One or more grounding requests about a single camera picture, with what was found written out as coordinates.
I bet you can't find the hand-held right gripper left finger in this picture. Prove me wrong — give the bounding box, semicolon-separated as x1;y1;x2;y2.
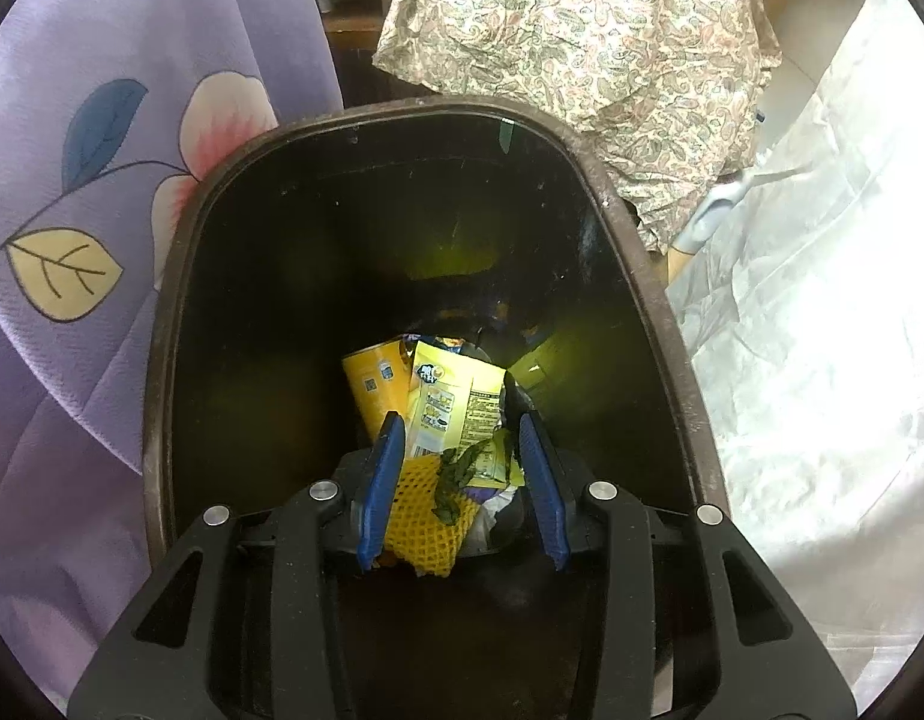
68;411;407;720

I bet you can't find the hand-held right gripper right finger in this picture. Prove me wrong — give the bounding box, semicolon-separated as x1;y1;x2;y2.
516;411;857;720

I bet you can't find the yellow foam fruit net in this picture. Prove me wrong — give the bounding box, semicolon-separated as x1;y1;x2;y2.
382;454;484;579

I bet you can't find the green vegetable leaf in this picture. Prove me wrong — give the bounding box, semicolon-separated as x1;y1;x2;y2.
430;441;512;525

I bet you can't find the yellow cylindrical snack can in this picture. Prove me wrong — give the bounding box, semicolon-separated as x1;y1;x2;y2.
340;339;415;444

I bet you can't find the yellow snack bag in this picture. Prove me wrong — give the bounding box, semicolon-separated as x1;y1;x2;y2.
406;337;527;489

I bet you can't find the dark brown trash bin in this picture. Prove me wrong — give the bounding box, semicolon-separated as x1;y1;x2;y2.
142;96;725;720

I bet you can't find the purple floral tablecloth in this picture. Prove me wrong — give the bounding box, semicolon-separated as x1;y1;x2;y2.
0;0;344;693

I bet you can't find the white cloth cover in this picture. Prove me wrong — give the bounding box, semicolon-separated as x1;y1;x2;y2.
657;0;924;706

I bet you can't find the pale blue plastic object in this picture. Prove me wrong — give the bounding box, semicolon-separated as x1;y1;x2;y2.
670;111;767;257

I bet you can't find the paisley patterned cloth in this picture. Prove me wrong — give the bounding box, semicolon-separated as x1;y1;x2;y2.
372;0;782;257

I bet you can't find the dark wooden counter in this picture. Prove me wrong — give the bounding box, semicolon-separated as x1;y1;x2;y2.
319;0;425;103

